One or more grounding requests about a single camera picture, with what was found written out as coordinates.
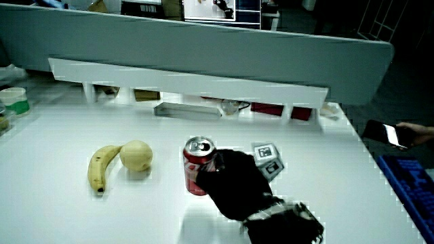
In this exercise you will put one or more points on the person's right hand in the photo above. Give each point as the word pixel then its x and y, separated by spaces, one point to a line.
pixel 237 183

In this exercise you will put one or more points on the red cola can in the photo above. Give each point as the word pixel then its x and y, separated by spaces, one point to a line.
pixel 192 171

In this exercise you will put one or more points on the person's right forearm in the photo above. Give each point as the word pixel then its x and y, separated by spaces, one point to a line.
pixel 288 227

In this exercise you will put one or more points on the clear plastic bag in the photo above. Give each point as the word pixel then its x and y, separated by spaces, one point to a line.
pixel 230 106

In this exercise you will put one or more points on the grey metal tray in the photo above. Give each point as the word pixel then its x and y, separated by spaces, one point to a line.
pixel 186 111

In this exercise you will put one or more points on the yellow pear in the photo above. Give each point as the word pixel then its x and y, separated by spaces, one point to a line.
pixel 135 156

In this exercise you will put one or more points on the white desk shelf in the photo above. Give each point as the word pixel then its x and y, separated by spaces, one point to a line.
pixel 190 84

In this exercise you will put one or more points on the grey desk partition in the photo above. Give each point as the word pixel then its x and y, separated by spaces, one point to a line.
pixel 203 51

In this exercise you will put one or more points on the yellow banana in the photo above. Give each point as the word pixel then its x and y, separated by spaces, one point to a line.
pixel 96 166

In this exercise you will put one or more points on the black smartphone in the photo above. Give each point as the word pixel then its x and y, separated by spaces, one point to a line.
pixel 378 133

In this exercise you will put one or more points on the blue keyboard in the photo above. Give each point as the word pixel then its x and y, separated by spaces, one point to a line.
pixel 410 184

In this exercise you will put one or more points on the white framed poster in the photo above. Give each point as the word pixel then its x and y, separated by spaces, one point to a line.
pixel 203 9

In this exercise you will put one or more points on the white metal rack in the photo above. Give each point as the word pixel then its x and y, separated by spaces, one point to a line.
pixel 383 20

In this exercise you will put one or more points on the green and white paper cup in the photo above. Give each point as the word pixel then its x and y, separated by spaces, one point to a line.
pixel 15 100

